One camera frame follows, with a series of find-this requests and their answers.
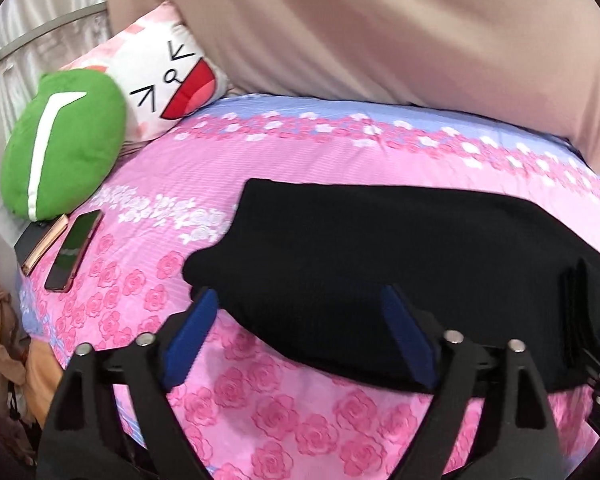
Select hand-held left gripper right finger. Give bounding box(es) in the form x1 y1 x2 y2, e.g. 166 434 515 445
380 284 563 480

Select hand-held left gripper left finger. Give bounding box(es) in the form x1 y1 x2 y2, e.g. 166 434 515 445
35 287 220 480

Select black pants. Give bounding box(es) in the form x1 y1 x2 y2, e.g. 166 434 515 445
181 178 600 395

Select dark screen smartphone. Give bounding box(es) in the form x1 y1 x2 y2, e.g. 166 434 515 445
44 208 104 292

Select orange cloth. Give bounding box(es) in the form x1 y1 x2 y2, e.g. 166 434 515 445
25 337 66 416

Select rose gold smartphone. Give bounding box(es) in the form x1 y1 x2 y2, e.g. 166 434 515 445
21 214 71 277

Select tan crumpled garment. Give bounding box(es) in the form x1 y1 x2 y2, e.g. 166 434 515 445
0 275 36 461

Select black flat case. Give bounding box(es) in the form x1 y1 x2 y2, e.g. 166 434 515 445
14 220 56 261

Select pink rose print bedsheet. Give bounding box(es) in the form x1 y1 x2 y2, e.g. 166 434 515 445
17 92 600 480

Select green plush pillow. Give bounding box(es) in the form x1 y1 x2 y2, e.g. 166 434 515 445
0 71 127 223

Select white cartoon face pillow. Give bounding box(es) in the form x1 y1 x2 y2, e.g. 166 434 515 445
60 0 231 142

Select beige curtain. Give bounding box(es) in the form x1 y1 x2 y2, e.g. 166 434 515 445
102 0 600 183

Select white satin curtain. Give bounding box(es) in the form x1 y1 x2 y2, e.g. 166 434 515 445
0 0 109 128

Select curved metal rail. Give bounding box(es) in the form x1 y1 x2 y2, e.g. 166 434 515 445
0 2 108 68

